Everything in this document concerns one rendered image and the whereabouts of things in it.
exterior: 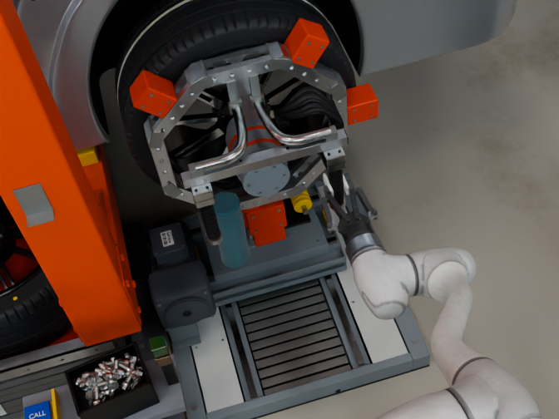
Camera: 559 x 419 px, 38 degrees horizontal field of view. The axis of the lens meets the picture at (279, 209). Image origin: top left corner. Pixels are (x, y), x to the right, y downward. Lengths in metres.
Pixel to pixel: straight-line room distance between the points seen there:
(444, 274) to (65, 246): 0.88
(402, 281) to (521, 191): 1.40
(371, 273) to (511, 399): 0.58
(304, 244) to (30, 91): 1.37
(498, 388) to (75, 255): 1.04
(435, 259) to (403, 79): 1.80
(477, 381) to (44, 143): 0.96
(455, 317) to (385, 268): 0.25
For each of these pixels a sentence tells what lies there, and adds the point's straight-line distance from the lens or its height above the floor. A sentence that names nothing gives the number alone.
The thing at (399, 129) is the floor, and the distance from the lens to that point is 3.41.
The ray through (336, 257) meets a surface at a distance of 2.82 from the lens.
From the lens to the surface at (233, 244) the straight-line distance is 2.32.
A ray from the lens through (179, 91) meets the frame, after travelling 2.10.
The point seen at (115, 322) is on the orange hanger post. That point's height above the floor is 0.60.
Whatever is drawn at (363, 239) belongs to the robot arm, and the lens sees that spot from 1.96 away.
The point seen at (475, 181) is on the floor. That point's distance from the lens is 3.24.
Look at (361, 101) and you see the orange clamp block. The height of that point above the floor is 0.89.
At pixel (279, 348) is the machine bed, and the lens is 2.75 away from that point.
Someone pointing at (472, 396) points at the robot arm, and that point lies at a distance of 1.44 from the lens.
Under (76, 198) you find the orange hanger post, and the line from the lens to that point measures 1.86.
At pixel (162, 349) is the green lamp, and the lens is 2.12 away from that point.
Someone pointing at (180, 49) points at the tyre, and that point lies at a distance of 2.08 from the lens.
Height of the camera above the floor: 2.45
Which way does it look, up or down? 51 degrees down
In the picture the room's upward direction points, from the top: 9 degrees counter-clockwise
